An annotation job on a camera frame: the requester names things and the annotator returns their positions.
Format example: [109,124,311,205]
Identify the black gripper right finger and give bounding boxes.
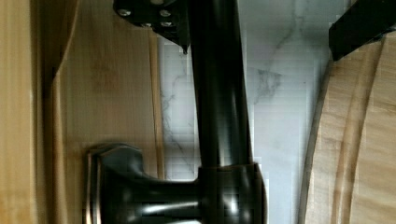
[329,0,396,62]

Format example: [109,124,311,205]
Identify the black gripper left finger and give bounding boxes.
[113,0,191,54]

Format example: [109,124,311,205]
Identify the large wooden cutting board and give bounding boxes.
[297,33,396,224]

